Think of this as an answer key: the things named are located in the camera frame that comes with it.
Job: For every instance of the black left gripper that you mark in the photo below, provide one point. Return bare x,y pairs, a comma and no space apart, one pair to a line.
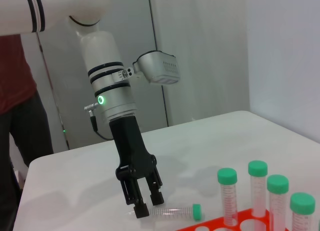
130,146

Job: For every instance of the green capped clear test tube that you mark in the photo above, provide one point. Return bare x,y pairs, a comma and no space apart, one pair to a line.
257,168
277,184
302,203
175,211
227,175

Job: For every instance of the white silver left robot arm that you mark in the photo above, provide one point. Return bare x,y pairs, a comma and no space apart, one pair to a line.
105,66

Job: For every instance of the orange test tube rack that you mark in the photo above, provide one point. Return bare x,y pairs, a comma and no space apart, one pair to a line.
245,216

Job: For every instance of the grey cabinet door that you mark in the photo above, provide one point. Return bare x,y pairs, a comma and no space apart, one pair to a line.
136,28

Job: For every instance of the person in red shirt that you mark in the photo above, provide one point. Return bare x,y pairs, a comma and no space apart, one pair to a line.
15,78

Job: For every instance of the silver camera mount knob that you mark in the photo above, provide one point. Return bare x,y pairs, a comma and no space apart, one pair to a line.
128,72

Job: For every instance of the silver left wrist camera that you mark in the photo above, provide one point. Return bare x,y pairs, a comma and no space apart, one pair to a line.
157,66

